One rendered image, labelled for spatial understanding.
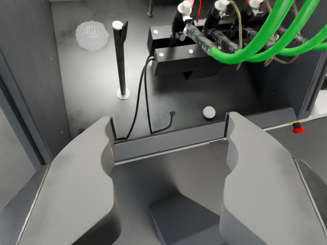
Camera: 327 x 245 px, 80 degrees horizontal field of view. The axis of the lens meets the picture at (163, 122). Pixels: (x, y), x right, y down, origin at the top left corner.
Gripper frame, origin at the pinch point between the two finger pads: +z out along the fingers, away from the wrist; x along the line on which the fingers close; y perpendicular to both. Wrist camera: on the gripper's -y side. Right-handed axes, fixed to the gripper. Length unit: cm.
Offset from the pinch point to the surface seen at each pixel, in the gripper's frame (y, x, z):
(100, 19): -2, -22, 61
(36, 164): 20.3, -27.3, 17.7
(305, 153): 107, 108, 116
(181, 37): 1.1, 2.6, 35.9
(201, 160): 96, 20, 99
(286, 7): -4.9, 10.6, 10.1
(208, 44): 0.3, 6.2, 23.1
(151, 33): 0.9, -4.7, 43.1
